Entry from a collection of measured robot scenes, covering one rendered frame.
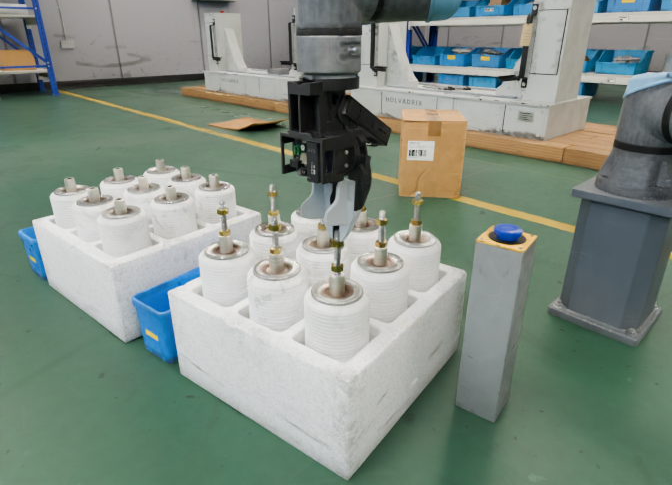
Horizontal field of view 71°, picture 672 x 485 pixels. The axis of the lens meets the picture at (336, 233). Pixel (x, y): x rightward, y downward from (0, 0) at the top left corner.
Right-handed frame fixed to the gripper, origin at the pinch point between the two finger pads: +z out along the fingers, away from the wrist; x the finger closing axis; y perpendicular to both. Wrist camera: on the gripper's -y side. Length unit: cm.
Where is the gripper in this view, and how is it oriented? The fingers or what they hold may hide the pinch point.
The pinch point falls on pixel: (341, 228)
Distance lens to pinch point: 64.1
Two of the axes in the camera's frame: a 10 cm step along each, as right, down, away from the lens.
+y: -6.7, 2.9, -6.8
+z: 0.0, 9.2, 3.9
